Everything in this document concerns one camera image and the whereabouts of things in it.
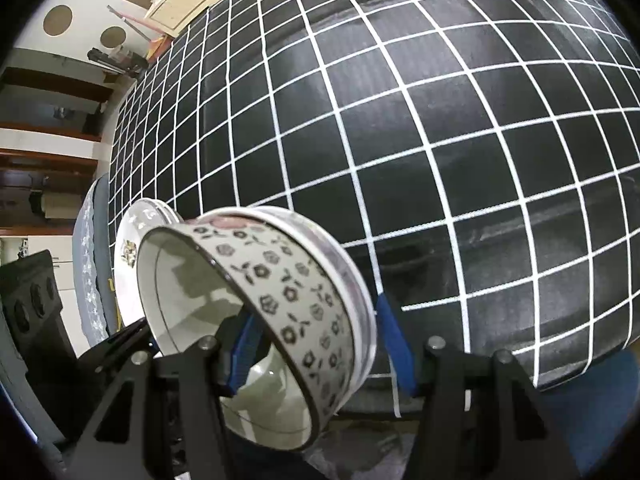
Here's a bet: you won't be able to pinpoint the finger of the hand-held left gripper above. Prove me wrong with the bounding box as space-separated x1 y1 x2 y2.
75 320 156 381

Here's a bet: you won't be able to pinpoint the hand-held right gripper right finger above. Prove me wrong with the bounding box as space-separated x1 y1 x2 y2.
375 293 582 480

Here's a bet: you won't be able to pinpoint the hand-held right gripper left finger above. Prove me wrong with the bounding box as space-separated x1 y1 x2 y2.
65 311 267 480

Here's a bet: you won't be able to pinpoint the white bowl with red flower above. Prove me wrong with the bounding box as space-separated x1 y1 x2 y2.
245 204 378 386

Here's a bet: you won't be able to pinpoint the white bowl with black flowers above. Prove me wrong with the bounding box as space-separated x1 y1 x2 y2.
136 224 368 453

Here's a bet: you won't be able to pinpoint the small white plate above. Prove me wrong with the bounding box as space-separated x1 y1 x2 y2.
113 212 153 328

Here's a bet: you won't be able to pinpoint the grey covered chair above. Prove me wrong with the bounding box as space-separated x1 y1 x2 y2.
72 175 122 350

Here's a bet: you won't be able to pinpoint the dark grey appliance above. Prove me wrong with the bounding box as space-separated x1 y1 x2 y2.
0 249 77 366

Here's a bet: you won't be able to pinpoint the person's blue pants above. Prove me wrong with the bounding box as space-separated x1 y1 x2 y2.
534 344 640 480

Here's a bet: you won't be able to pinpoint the black white checked tablecloth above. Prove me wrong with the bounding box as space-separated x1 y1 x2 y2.
107 0 640 418

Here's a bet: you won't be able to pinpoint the black vacuum cleaner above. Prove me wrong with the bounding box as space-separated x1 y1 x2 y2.
86 46 147 80

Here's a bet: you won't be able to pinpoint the round tan disc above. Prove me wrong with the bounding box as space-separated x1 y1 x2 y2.
42 4 74 36
99 26 128 52

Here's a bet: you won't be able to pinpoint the pink broom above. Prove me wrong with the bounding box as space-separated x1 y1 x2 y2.
106 4 168 43

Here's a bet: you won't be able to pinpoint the dark wooden door frame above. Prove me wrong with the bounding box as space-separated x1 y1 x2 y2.
0 65 137 237

